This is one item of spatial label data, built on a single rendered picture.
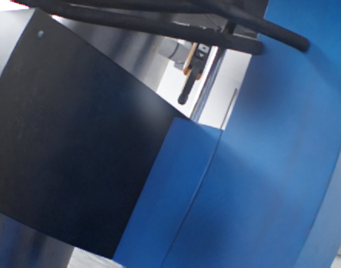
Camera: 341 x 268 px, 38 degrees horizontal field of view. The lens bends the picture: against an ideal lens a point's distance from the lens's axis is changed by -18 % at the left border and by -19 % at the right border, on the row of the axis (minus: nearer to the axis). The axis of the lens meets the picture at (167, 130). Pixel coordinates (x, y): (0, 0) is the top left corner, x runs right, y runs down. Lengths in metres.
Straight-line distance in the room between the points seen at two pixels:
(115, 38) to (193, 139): 0.29
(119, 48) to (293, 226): 0.46
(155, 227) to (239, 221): 0.10
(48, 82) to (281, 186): 0.25
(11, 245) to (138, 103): 0.36
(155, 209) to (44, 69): 0.22
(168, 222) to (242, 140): 0.12
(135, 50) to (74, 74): 0.36
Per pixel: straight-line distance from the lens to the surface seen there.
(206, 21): 1.20
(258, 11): 0.97
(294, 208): 0.56
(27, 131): 0.52
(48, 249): 0.87
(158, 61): 2.81
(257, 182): 0.58
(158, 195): 0.64
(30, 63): 0.51
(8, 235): 0.86
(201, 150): 0.63
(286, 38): 0.61
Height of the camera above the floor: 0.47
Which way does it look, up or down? 10 degrees up
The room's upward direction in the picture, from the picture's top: 24 degrees clockwise
